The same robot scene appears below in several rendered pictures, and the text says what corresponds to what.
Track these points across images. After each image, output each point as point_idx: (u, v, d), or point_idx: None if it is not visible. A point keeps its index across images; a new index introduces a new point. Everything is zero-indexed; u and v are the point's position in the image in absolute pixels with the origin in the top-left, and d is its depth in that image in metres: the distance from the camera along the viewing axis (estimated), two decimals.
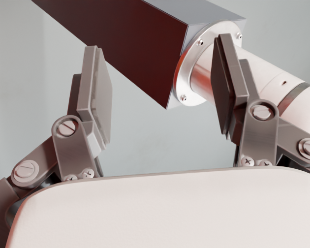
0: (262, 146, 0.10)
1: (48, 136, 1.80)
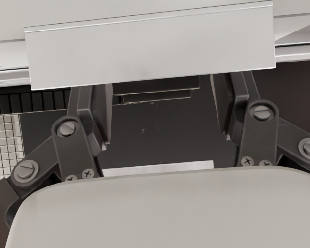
0: (262, 146, 0.10)
1: None
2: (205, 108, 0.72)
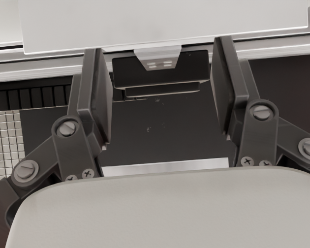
0: (262, 146, 0.10)
1: None
2: (214, 106, 0.68)
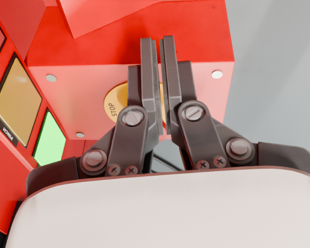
0: (208, 145, 0.11)
1: (264, 120, 1.58)
2: None
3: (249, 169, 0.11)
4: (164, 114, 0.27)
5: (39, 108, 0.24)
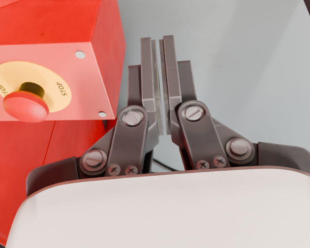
0: (208, 145, 0.11)
1: (244, 115, 1.60)
2: None
3: (249, 169, 0.11)
4: (52, 95, 0.29)
5: None
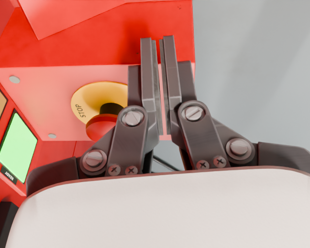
0: (208, 145, 0.11)
1: (260, 120, 1.58)
2: None
3: (249, 169, 0.11)
4: None
5: (4, 109, 0.24)
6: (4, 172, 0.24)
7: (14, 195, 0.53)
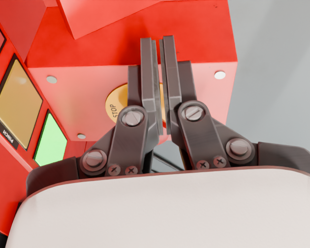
0: (208, 145, 0.11)
1: (266, 119, 1.57)
2: None
3: (249, 169, 0.11)
4: None
5: (40, 109, 0.24)
6: None
7: None
